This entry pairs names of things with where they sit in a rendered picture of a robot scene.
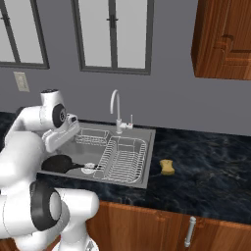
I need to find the black frying pan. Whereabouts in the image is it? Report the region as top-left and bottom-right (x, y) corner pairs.
(40, 154), (96, 176)

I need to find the grey framed window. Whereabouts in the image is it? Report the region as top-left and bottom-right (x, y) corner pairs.
(0, 0), (51, 71)
(70, 0), (155, 76)

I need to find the wooden base cupboard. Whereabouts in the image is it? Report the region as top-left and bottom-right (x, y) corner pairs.
(0, 199), (251, 251)

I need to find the silver cupboard handle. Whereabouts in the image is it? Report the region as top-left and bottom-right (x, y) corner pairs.
(183, 216), (197, 248)

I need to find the silver curved tap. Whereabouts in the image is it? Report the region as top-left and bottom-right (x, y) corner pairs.
(109, 88), (134, 135)

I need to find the small wire basket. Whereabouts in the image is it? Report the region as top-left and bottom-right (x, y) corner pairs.
(74, 127), (111, 147)

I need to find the wooden wall cupboard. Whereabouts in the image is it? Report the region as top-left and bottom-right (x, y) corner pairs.
(190, 0), (251, 81)

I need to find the beige wall socket plate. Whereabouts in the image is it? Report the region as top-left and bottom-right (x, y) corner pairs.
(13, 71), (30, 93)

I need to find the steel sink basin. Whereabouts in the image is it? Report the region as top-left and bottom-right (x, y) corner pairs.
(36, 121), (157, 190)

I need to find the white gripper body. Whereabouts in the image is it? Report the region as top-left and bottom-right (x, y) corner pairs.
(42, 122), (81, 154)

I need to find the large wire dish rack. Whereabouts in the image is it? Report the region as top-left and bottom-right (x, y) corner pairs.
(93, 135), (148, 184)

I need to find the yellow sponge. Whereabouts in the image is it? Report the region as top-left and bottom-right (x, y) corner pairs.
(159, 159), (176, 176)

